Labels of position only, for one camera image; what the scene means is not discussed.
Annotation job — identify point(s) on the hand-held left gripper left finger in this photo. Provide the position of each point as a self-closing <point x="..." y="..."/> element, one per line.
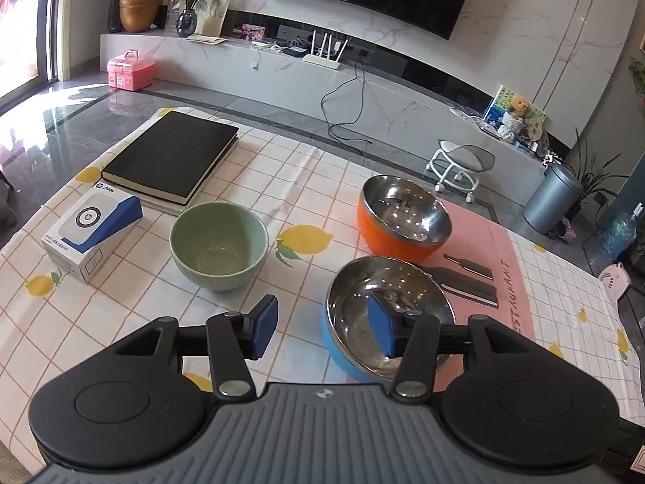
<point x="264" y="325"/>

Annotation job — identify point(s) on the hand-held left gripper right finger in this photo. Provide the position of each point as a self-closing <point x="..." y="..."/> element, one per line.
<point x="383" y="325"/>

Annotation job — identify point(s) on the blue steel bowl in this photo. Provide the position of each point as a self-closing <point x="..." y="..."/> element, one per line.
<point x="345" y="312"/>

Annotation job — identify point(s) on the orange steel bowl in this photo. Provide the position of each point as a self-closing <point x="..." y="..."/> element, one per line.
<point x="383" y="234"/>

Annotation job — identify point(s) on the green ceramic bowl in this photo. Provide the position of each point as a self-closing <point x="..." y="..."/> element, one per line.
<point x="216" y="247"/>

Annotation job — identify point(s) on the pink printed cloth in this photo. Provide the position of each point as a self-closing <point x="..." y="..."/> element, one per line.
<point x="478" y="242"/>

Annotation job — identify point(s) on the checked lemon tablecloth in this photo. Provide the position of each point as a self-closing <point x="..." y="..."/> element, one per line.
<point x="312" y="176"/>

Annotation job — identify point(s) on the white wheeled stool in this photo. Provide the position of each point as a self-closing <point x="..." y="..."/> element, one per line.
<point x="466" y="156"/>

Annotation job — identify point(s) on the black notebook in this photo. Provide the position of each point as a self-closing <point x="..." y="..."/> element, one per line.
<point x="171" y="154"/>

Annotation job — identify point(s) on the white and blue box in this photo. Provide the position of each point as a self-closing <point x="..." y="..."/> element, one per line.
<point x="85" y="227"/>

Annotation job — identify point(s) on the pink bag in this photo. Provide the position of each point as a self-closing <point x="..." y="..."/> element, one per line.
<point x="563" y="228"/>

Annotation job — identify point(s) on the grey trash bin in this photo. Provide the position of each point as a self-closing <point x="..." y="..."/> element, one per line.
<point x="552" y="199"/>

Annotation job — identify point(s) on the pink fan heater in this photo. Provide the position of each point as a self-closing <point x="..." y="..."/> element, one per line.
<point x="616" y="280"/>

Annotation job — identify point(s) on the marble television console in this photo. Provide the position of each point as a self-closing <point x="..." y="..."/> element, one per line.
<point x="302" y="90"/>

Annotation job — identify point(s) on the round paper fan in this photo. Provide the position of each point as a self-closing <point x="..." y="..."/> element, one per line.
<point x="534" y="128"/>

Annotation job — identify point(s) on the blue picture board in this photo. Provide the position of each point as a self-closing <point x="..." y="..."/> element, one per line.
<point x="499" y="103"/>

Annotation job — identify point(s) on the blue water jug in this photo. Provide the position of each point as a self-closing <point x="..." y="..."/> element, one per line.
<point x="619" y="237"/>

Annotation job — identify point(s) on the teddy bear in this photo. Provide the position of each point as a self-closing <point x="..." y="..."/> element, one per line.
<point x="516" y="111"/>

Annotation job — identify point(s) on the potted long-leaf plant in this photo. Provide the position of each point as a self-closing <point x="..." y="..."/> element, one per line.
<point x="599" y="176"/>

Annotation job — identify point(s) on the white router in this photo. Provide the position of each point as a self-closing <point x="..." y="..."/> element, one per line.
<point x="322" y="58"/>

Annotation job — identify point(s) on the small black box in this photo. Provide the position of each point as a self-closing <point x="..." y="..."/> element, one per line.
<point x="295" y="51"/>

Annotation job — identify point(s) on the pink storage box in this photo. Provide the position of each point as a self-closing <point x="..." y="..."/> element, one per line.
<point x="130" y="70"/>

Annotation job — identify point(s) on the flat paper sheet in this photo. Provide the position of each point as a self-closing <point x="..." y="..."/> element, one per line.
<point x="206" y="38"/>

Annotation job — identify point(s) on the pink photo card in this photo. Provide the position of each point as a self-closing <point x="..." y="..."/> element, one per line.
<point x="253" y="32"/>

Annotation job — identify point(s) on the white art card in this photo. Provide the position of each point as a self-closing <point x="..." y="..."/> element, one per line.
<point x="212" y="17"/>

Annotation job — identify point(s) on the blue glass vase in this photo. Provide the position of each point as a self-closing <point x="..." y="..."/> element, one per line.
<point x="186" y="22"/>

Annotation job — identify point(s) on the golden vase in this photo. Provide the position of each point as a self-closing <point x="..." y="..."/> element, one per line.
<point x="138" y="10"/>

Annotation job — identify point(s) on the dark vase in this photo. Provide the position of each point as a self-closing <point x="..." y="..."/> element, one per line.
<point x="114" y="15"/>

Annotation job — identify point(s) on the hanging vine plant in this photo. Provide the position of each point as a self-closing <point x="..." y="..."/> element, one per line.
<point x="637" y="80"/>

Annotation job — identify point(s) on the sliding glass door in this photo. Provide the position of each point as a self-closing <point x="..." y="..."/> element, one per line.
<point x="25" y="25"/>

